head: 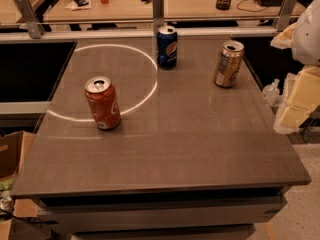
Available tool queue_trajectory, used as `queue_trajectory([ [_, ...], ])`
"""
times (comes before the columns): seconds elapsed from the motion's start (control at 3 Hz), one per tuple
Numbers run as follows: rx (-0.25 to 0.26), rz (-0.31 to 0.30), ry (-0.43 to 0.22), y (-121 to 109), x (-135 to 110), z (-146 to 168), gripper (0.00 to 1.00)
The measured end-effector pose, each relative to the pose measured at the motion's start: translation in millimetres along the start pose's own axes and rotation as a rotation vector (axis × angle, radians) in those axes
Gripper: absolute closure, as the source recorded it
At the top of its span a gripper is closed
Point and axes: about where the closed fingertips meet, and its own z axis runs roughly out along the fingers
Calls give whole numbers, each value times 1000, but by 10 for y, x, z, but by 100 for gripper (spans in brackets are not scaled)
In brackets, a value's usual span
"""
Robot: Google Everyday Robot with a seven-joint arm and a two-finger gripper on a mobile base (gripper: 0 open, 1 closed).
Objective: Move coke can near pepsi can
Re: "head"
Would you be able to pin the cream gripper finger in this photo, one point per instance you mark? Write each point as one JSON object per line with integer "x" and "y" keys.
{"x": 300, "y": 98}
{"x": 284, "y": 39}

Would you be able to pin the red coke can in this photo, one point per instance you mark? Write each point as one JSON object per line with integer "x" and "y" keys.
{"x": 102, "y": 100}

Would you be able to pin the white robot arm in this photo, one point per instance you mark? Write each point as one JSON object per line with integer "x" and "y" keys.
{"x": 303, "y": 38}

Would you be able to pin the gold soda can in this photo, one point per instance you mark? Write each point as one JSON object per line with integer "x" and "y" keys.
{"x": 228, "y": 63}

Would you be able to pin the blue pepsi can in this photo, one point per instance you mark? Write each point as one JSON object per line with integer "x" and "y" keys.
{"x": 167, "y": 46}

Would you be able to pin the clear sanitizer bottle left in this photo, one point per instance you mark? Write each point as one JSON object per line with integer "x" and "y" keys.
{"x": 271, "y": 92}

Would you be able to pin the black mesh cup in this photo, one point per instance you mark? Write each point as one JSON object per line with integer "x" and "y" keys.
{"x": 223, "y": 4}

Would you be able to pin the brown cardboard box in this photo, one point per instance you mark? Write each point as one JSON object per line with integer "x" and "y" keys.
{"x": 13, "y": 151}

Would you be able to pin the right metal bracket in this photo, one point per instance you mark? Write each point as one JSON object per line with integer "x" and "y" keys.
{"x": 281, "y": 22}

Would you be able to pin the metal bracket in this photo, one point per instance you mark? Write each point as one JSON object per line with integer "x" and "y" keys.
{"x": 158, "y": 14}
{"x": 281, "y": 22}
{"x": 34, "y": 27}

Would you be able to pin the middle metal bracket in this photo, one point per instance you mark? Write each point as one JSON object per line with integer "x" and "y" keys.
{"x": 158, "y": 14}

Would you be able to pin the left metal bracket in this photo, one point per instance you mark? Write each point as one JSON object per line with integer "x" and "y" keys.
{"x": 34, "y": 27}

